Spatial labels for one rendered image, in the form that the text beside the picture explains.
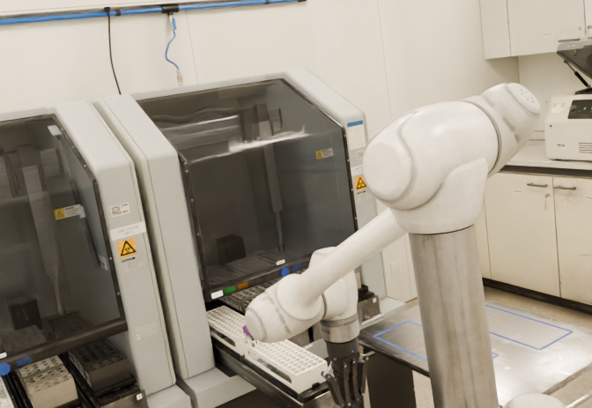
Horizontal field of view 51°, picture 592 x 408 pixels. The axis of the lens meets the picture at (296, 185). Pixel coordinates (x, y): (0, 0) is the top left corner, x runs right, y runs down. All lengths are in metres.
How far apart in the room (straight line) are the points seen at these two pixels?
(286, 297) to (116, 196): 0.72
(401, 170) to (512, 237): 3.29
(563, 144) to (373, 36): 1.22
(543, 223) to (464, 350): 2.99
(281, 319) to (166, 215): 0.70
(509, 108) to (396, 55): 2.86
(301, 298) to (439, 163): 0.51
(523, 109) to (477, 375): 0.41
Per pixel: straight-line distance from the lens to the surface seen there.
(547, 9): 4.08
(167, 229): 1.88
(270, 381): 1.78
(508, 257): 4.19
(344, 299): 1.40
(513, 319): 1.96
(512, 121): 1.00
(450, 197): 0.89
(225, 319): 2.09
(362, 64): 3.66
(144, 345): 1.94
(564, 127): 3.74
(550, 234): 3.94
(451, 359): 0.99
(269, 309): 1.28
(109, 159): 1.83
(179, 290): 1.93
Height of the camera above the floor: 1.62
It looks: 11 degrees down
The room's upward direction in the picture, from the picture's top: 8 degrees counter-clockwise
